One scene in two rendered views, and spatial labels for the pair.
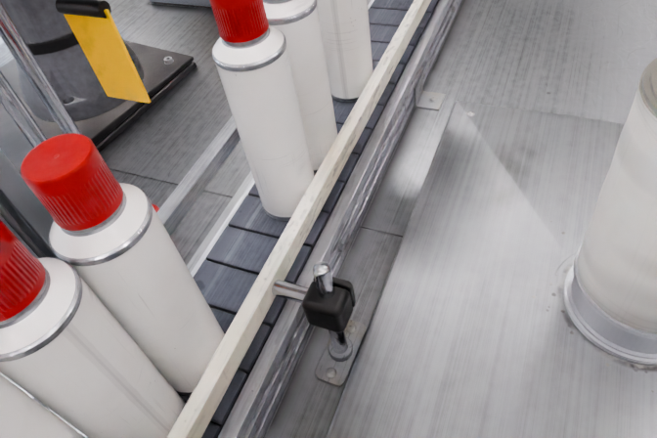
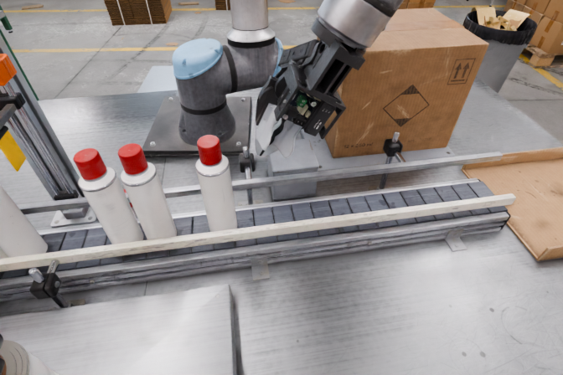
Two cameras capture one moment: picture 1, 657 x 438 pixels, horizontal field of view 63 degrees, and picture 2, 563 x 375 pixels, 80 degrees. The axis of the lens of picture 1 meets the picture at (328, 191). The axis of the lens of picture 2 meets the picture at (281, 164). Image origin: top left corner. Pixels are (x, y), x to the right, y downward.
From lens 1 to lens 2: 0.55 m
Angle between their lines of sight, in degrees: 36
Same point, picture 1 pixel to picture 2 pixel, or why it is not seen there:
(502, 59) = (323, 297)
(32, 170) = not seen: outside the picture
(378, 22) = (294, 213)
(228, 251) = (93, 234)
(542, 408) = not seen: outside the picture
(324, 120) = (147, 228)
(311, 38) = (133, 195)
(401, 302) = (64, 317)
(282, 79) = (93, 199)
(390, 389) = (13, 333)
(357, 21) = (209, 204)
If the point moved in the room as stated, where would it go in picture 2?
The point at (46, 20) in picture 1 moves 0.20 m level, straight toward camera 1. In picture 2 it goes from (184, 99) to (121, 146)
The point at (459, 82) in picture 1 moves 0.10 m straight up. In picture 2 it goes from (286, 281) to (286, 249)
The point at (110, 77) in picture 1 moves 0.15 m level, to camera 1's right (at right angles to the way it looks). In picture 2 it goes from (17, 155) to (39, 219)
